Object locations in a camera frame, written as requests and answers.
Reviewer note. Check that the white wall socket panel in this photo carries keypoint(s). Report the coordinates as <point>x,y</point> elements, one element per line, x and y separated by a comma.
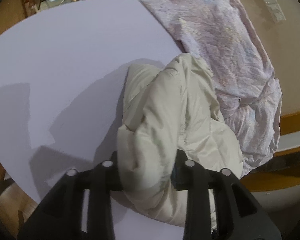
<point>275,10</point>

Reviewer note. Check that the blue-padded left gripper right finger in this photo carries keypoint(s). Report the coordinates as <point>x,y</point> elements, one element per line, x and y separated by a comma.
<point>218,205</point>

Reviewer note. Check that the light grey puffer jacket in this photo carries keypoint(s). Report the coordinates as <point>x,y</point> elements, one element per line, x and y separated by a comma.
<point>165,111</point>

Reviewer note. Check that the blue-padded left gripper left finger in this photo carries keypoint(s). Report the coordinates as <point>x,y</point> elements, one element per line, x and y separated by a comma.
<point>77,207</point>

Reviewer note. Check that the floral pink quilt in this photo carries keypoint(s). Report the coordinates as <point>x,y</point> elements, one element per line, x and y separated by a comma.
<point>248,92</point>

